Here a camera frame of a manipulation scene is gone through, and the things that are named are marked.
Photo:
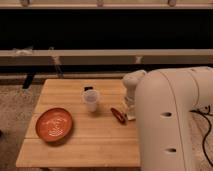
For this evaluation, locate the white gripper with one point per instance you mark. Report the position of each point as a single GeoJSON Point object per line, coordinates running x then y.
{"type": "Point", "coordinates": [128, 103]}

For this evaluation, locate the white sponge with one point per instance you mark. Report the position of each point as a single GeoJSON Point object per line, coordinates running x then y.
{"type": "Point", "coordinates": [131, 113]}

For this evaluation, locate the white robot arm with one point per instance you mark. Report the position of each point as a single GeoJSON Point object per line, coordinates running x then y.
{"type": "Point", "coordinates": [162, 100]}

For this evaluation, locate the small black object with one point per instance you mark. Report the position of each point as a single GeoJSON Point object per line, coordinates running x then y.
{"type": "Point", "coordinates": [88, 88]}

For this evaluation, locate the wooden table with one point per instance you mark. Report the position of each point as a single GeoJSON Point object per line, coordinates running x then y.
{"type": "Point", "coordinates": [97, 139]}

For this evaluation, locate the orange round plate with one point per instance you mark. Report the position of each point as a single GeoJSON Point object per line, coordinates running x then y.
{"type": "Point", "coordinates": [54, 125]}

